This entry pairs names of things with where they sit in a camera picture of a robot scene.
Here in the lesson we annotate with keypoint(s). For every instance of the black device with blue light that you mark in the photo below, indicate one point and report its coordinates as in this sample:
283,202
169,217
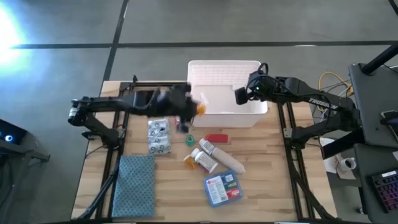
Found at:
12,130

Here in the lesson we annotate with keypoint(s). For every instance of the silver packet with cross print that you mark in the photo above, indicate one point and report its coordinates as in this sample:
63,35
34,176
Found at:
159,137

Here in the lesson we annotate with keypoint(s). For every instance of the blue first aid kit box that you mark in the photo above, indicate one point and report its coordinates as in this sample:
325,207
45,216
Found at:
222,188

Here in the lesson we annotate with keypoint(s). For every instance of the white paper sheet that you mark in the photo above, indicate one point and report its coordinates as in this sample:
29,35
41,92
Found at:
329,161

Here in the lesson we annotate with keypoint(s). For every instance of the dark grey side desk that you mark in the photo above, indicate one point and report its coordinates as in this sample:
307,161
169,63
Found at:
370,109

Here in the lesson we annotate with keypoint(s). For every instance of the white bottle with label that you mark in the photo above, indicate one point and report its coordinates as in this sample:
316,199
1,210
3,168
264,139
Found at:
206,161

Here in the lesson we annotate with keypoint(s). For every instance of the white perforated plastic basket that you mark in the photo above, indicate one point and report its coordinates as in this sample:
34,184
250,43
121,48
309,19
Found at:
224,74

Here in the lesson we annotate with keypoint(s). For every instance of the white mug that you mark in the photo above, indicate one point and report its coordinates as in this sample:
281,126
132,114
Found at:
348,164

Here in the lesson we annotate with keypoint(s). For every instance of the black backlit keyboard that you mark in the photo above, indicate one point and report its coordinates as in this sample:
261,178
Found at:
387,189

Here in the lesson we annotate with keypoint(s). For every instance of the black metal rig frame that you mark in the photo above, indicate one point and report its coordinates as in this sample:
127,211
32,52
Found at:
149,84

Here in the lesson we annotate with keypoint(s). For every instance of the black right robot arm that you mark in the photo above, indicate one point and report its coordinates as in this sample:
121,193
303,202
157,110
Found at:
323,101

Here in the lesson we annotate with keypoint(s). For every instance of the black round pole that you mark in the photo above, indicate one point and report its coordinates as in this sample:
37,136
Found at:
379,59

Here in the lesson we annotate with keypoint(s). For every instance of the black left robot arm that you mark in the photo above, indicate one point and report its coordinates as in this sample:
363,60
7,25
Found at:
109,102

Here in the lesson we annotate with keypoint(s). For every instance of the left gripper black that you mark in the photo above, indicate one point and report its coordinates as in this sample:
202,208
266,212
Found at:
174,102

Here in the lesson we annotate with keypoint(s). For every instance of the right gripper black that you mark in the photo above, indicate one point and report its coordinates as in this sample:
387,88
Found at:
262,87

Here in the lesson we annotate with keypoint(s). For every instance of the orange pill bottle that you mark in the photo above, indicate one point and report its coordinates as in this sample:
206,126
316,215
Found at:
189,162
201,109

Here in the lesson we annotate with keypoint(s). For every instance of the black phone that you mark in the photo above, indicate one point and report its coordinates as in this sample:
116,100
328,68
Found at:
391,119

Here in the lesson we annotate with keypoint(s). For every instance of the red oblong case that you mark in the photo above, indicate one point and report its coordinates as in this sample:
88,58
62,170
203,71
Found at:
216,138

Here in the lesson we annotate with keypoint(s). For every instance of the blue dotted cloth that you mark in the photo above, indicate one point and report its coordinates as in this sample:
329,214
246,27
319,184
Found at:
133,186

